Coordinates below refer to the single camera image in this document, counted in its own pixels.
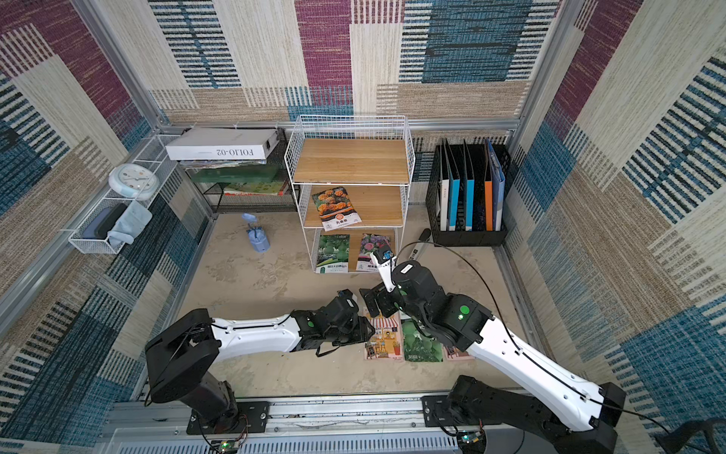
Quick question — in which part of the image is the green plastic case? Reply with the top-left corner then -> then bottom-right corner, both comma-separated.
191,165 -> 279,183

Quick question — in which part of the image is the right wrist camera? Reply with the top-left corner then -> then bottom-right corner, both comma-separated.
370,244 -> 396,292

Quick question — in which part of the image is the dark blue case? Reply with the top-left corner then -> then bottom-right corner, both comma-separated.
81,204 -> 128,239

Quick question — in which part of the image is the pink flower seed bag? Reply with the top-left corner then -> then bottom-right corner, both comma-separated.
357,234 -> 391,272

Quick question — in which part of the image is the teal file folder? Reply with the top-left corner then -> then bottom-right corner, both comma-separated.
442,139 -> 461,231
463,142 -> 475,232

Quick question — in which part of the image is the light blue cloth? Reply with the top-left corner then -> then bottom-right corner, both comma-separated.
108,202 -> 152,249

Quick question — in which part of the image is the green gourd seed bag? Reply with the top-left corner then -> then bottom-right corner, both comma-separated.
402,319 -> 444,363
315,235 -> 350,274

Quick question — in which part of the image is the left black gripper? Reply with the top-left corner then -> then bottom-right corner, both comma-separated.
325,317 -> 380,347

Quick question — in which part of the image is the black file organizer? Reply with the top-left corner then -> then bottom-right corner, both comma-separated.
425,139 -> 510,247

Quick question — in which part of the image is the blue file folder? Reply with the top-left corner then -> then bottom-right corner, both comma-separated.
487,141 -> 506,231

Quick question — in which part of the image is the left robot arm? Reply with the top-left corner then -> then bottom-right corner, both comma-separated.
145,289 -> 375,432

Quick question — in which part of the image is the orange marigold seed bag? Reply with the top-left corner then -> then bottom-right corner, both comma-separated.
311,187 -> 362,232

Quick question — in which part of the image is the magazine stack under box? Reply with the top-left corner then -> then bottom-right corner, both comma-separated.
179,160 -> 268,169

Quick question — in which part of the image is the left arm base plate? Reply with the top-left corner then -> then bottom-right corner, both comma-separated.
186,400 -> 270,435

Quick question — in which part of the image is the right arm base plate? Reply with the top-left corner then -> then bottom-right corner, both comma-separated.
421,395 -> 496,429

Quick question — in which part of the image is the green gourd seed bag top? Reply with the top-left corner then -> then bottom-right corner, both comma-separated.
402,319 -> 444,363

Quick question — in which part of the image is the white round clock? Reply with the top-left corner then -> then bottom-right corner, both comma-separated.
108,164 -> 160,202

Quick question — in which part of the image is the black white remote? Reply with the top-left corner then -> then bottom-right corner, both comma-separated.
410,228 -> 431,260

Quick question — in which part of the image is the white wire wall basket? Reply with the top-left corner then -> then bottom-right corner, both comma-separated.
68,134 -> 177,255

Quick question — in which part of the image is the white folio box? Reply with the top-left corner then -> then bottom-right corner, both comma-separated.
166,128 -> 279,161

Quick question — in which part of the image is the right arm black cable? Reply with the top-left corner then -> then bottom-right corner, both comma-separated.
393,240 -> 682,438

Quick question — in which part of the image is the teal file folder right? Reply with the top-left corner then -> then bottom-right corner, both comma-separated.
463,142 -> 475,232

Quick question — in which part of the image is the white wire three-tier shelf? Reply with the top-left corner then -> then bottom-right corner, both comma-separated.
285,115 -> 415,274

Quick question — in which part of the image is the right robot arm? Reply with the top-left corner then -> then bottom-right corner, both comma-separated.
361,253 -> 625,453

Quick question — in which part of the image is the green gourd seed bag bottom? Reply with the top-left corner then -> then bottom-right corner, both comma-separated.
315,235 -> 350,274

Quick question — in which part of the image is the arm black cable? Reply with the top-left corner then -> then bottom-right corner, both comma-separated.
393,240 -> 682,438
209,311 -> 341,359

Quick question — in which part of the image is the green and red book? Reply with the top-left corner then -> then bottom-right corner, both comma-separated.
222,181 -> 287,196

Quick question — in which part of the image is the orange file folder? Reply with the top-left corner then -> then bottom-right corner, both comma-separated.
484,141 -> 495,232

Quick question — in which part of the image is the white file folder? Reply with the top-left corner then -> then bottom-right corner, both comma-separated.
439,139 -> 449,232

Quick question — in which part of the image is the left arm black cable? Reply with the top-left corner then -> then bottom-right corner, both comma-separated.
209,311 -> 341,359

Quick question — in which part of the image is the black mesh document tray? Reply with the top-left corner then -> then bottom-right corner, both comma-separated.
183,128 -> 296,215

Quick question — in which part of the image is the teal file folder left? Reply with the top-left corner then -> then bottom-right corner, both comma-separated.
442,139 -> 461,231

